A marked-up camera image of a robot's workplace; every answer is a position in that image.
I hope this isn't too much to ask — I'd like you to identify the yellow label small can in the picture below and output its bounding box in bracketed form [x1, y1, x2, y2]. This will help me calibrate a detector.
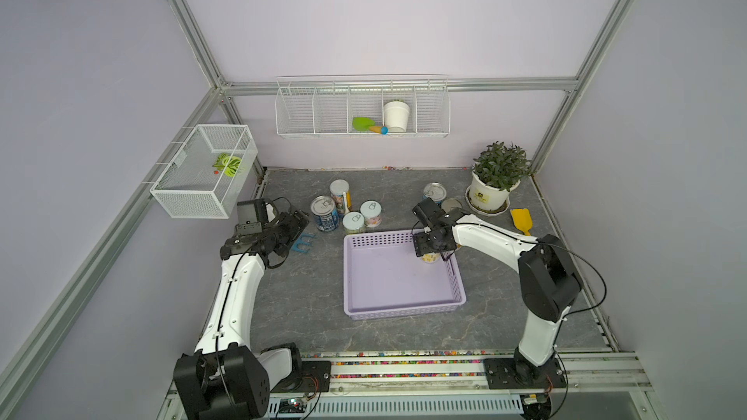
[420, 253, 442, 263]

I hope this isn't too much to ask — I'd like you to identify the dark navy can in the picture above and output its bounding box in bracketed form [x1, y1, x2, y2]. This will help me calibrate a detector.
[441, 198, 462, 213]

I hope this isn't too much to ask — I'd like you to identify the blue soup can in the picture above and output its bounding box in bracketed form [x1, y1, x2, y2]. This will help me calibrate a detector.
[422, 182, 447, 205]
[310, 196, 340, 233]

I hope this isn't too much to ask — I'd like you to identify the lilac plastic basket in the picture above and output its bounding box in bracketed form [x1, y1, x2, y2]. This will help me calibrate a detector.
[344, 231, 467, 320]

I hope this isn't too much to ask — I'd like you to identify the tall colourful can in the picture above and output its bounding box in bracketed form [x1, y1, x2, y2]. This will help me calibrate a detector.
[330, 179, 351, 217]

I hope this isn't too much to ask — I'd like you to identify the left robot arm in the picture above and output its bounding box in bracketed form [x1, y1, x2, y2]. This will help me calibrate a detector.
[173, 210, 309, 419]

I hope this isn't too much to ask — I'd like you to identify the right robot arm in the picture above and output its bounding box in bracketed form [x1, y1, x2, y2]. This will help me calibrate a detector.
[412, 199, 583, 385]

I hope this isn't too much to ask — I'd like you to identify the green toy in basket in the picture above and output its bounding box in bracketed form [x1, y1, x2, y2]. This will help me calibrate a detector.
[213, 153, 242, 178]

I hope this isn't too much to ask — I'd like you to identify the teal toy garden fork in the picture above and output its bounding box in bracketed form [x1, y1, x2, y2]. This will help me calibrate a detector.
[291, 233, 316, 254]

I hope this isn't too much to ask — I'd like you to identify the pink label small can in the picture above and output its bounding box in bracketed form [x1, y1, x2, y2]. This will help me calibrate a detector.
[360, 200, 382, 229]

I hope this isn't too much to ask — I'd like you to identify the green label small can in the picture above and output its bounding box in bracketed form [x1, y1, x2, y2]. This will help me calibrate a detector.
[342, 212, 367, 235]

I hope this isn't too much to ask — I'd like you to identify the yellow toy shovel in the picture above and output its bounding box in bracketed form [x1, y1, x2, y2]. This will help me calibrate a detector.
[511, 208, 533, 235]

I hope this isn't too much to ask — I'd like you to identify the potted green plant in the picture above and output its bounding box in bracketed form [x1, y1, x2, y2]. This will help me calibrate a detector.
[466, 141, 530, 215]

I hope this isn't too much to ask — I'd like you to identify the white empty flower pot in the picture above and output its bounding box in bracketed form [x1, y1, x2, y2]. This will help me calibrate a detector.
[383, 101, 410, 133]

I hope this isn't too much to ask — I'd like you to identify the green toy scoop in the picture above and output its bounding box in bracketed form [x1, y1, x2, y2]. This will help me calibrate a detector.
[352, 117, 388, 135]

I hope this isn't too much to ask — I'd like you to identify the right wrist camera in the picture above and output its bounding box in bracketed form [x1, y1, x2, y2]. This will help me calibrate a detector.
[412, 198, 445, 229]

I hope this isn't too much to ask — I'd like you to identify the white wire side basket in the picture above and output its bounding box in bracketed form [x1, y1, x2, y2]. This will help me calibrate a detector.
[150, 124, 258, 220]

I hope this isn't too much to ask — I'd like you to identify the white wire wall shelf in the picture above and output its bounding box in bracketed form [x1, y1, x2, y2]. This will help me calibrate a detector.
[274, 77, 451, 138]

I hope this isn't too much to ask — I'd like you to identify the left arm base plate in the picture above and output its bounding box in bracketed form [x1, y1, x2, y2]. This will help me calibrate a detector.
[272, 359, 332, 394]

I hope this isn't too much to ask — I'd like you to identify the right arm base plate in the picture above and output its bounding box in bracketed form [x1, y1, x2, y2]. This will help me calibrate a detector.
[484, 357, 567, 392]

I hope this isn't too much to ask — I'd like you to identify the aluminium frame rail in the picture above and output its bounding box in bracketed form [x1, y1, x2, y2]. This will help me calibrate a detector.
[166, 351, 654, 402]

